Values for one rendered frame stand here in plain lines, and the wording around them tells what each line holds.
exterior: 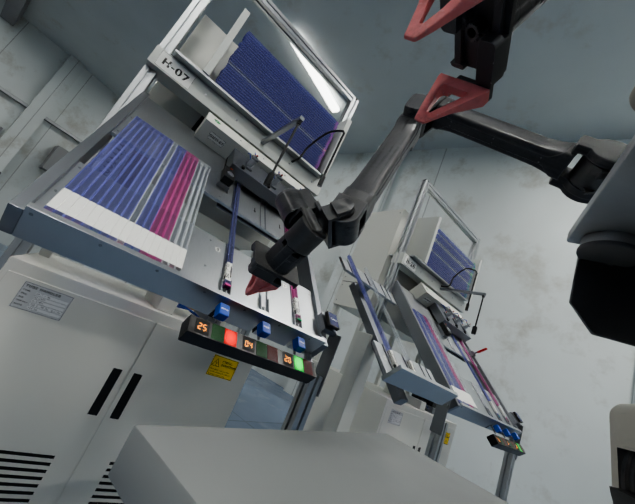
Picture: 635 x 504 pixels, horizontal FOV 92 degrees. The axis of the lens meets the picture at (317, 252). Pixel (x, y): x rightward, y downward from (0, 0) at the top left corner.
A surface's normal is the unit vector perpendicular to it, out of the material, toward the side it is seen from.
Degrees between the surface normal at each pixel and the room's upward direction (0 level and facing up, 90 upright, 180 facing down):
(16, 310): 90
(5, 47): 90
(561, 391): 90
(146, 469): 90
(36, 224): 135
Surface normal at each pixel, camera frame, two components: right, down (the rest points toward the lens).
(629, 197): -0.39, 0.88
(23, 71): 0.77, 0.15
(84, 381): 0.58, 0.02
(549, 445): -0.51, -0.44
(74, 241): 0.14, 0.64
